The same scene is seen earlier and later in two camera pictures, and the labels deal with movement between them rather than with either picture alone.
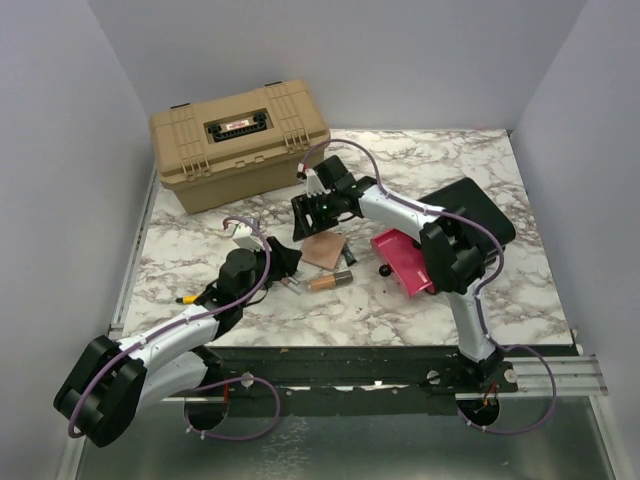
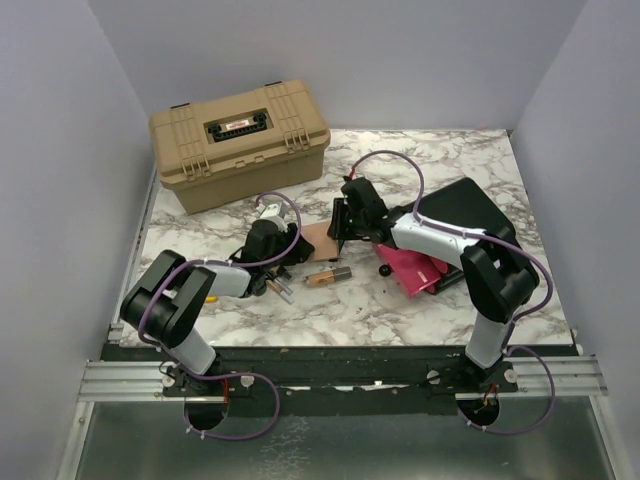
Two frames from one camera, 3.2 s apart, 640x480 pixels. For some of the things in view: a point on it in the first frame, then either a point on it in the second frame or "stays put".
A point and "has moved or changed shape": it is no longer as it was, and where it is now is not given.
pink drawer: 404,257 stays put
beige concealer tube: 337,279 has moved or changed shape
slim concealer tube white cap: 291,283 -> 286,297
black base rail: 346,380 stays put
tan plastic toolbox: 239,148 stays put
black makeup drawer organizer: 464,195 stays put
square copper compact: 322,249 has moved or changed shape
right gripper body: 322,210 -> 345,225
